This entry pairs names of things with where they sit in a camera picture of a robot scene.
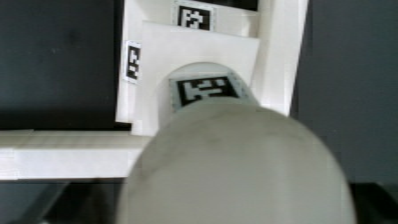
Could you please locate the white lamp base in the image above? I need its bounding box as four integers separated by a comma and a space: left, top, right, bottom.
115, 0, 259, 136

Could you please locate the white lamp bulb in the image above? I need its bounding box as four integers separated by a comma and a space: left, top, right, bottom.
113, 62, 357, 224

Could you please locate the white front wall bar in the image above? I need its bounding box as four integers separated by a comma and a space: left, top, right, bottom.
0, 130, 151, 181

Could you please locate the white wall bar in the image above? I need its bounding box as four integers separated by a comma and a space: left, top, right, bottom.
0, 130, 151, 181
250, 0, 309, 115

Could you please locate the white right wall bar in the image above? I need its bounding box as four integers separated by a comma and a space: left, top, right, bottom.
250, 0, 309, 115

